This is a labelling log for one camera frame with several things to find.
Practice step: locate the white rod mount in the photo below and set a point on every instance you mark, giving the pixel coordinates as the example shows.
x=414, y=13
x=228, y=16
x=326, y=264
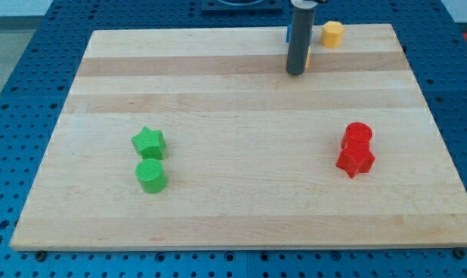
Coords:
x=308, y=3

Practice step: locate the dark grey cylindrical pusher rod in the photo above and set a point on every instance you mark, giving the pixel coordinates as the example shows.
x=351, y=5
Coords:
x=300, y=39

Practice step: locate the yellow heart block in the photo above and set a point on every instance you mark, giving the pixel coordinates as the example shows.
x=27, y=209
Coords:
x=308, y=57

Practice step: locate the blue block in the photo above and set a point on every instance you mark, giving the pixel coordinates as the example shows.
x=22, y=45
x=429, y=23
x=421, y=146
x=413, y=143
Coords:
x=288, y=32

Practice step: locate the yellow hexagon block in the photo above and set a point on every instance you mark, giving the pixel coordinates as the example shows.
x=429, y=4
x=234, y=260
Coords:
x=332, y=34

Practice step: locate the red cylinder block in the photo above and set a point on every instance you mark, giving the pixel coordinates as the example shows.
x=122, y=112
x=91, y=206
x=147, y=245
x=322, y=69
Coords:
x=357, y=134

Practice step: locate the red star block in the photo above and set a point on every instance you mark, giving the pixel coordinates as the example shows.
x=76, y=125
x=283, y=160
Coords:
x=355, y=158

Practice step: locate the wooden board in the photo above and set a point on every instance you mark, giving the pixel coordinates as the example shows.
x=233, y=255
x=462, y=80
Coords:
x=251, y=151

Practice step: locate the green star block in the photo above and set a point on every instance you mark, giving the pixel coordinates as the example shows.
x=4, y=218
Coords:
x=149, y=143

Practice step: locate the green cylinder block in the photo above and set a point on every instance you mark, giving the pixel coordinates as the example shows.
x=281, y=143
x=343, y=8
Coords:
x=150, y=174

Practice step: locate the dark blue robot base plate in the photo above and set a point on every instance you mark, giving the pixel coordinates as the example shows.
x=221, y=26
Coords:
x=241, y=5

